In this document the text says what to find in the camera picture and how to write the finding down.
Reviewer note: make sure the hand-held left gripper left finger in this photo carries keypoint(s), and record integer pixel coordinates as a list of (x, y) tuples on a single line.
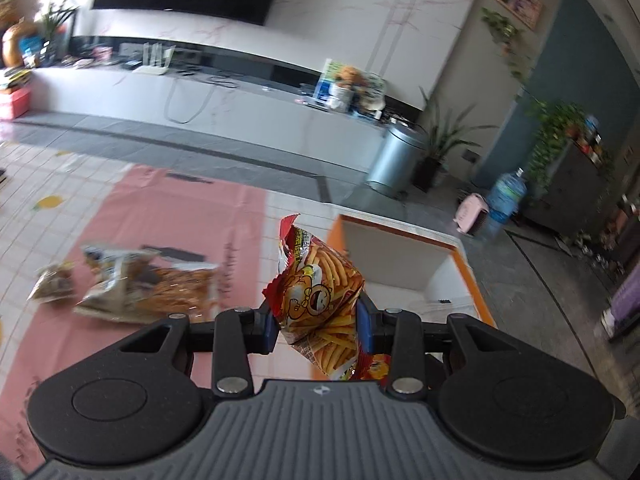
[(270, 330)]

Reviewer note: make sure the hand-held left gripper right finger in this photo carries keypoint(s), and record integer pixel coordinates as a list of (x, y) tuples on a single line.
[(364, 330)]

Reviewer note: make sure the orange fries snack bag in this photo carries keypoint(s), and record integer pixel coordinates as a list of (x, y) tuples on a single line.
[(320, 295)]

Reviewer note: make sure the orange cardboard box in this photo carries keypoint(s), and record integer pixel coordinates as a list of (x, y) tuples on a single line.
[(400, 265)]

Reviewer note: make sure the clear bag of brown snacks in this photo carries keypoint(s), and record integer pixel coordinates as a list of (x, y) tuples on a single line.
[(180, 292)]

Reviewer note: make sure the pink printed mat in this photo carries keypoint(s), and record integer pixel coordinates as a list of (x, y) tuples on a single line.
[(165, 220)]

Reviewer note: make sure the pink stool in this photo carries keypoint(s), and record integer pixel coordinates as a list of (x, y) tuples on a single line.
[(470, 214)]

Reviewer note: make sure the grey beige snack bag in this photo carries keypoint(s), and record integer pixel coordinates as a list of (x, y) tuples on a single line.
[(117, 262)]

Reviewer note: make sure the silver trash can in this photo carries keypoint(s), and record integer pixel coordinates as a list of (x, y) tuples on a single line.
[(395, 160)]

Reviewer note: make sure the potted long-leaf plant black pot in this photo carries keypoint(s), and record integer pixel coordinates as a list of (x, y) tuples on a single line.
[(440, 155)]

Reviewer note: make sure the blue water bottle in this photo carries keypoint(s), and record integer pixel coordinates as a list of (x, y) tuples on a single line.
[(506, 197)]

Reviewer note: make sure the small brown snack bag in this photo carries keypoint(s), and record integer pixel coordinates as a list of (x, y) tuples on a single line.
[(52, 284)]

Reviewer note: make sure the long white tv console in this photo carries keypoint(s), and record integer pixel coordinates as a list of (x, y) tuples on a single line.
[(225, 105)]

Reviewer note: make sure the grey side cabinet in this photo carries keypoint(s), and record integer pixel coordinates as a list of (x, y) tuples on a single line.
[(570, 190)]

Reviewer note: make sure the brown teddy bear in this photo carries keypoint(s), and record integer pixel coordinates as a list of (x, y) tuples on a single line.
[(346, 80)]

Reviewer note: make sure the purple cloth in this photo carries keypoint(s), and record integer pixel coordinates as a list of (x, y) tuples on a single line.
[(625, 305)]

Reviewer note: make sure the white checked lemon tablecloth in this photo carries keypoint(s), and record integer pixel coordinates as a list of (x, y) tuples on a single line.
[(45, 180)]

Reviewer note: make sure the trailing vine plant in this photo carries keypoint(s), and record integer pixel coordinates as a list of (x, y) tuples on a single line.
[(555, 130)]

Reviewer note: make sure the white router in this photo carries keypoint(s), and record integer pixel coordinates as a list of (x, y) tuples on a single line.
[(152, 62)]

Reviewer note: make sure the red box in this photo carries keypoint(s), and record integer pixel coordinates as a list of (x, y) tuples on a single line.
[(14, 102)]

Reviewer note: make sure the green orchid-leaf plant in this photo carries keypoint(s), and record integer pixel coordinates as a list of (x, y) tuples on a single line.
[(55, 25)]

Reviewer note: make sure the orange vase with dried flowers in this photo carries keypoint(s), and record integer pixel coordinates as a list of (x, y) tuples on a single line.
[(17, 45)]

